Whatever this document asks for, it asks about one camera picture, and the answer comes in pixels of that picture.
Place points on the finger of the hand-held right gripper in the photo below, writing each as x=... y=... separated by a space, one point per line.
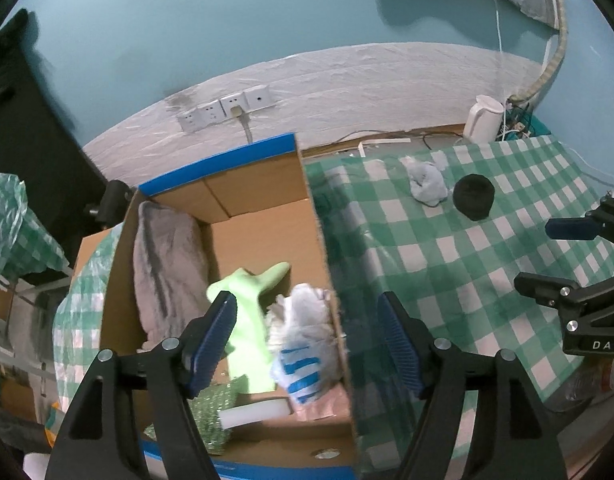
x=544 y=287
x=569 y=228

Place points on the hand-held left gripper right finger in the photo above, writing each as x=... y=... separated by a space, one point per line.
x=402 y=345

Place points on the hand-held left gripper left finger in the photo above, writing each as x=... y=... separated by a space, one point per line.
x=212 y=340

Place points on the light green cloth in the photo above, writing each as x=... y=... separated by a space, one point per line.
x=247 y=340

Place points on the grey fleece cloth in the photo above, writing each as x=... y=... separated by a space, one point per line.
x=167 y=270

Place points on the blue white striped sock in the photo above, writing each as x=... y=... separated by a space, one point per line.
x=298 y=372

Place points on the white plastic bag bundle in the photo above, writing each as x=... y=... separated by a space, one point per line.
x=307 y=320

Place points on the cardboard box with blue edge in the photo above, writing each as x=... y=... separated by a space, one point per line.
x=257 y=240

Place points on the green checked tablecloth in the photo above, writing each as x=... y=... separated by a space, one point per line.
x=437 y=270

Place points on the white foam block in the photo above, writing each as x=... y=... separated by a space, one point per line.
x=254 y=415

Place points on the black sock ball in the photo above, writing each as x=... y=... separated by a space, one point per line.
x=474 y=197

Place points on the teal cloth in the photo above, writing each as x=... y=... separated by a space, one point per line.
x=539 y=127

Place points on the white power strip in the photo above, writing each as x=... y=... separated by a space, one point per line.
x=514 y=125

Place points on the white electric kettle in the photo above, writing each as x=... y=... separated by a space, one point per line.
x=482 y=120

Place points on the pale grey-blue cloth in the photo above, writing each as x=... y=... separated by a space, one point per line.
x=427 y=182

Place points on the black cylinder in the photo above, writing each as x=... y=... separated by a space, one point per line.
x=114 y=202

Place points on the beige wrapped pipe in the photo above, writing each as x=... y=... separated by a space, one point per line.
x=554 y=55

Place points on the green checked plastic sheet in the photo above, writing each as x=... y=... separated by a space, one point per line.
x=17 y=230

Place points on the black hanging garment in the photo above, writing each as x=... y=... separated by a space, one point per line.
x=27 y=125

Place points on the white wall socket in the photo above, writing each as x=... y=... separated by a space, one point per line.
x=233 y=104
x=258 y=97
x=189 y=121
x=210 y=114

